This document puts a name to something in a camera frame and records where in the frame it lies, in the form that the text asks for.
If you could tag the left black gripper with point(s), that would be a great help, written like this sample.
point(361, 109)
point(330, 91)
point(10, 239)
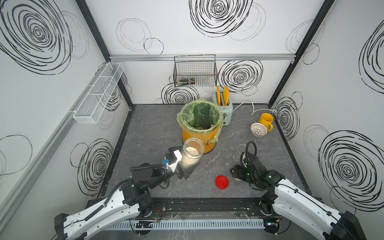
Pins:
point(184, 173)

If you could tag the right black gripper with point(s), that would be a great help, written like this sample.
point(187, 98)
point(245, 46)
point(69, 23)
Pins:
point(239, 175)

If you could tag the cream lid oatmeal jar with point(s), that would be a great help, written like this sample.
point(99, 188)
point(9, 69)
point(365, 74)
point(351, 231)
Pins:
point(192, 151)

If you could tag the red jar lid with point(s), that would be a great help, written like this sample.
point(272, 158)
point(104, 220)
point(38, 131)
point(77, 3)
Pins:
point(222, 182)

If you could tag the yellow trash bin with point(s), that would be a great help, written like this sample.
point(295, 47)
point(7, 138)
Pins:
point(199, 139)

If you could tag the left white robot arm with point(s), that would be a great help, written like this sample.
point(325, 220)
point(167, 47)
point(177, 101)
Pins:
point(97, 217)

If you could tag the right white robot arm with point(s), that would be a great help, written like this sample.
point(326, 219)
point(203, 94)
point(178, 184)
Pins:
point(318, 219)

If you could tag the white round sink strainer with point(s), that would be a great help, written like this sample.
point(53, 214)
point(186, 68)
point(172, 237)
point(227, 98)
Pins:
point(258, 130)

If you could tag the green plastic bin liner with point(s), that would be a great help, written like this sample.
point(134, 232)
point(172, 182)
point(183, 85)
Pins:
point(201, 119)

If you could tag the yellow mug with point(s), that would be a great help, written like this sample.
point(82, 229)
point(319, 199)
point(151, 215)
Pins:
point(267, 120)

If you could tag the mint green toaster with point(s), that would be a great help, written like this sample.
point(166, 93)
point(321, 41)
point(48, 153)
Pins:
point(226, 110)

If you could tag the right yellow toast slice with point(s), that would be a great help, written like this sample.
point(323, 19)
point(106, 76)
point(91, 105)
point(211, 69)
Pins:
point(226, 95)

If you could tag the yellow toast slice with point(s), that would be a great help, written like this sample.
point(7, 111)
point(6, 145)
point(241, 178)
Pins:
point(226, 95)
point(218, 96)

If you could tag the left yellow toast slice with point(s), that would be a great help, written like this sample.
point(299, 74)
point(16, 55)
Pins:
point(218, 96)

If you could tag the dark item in basket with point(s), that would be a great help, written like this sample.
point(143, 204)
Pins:
point(186, 82)

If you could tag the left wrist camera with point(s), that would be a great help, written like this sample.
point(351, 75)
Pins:
point(172, 159)

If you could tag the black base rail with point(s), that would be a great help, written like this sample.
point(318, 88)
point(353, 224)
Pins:
point(252, 207)

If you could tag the white slotted cable duct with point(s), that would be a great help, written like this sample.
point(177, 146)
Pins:
point(218, 224)

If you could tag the black wire wall basket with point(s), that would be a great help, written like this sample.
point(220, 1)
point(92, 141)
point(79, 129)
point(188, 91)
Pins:
point(202, 68)

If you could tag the white wire wall shelf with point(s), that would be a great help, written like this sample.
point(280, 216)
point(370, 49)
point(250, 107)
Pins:
point(103, 86)

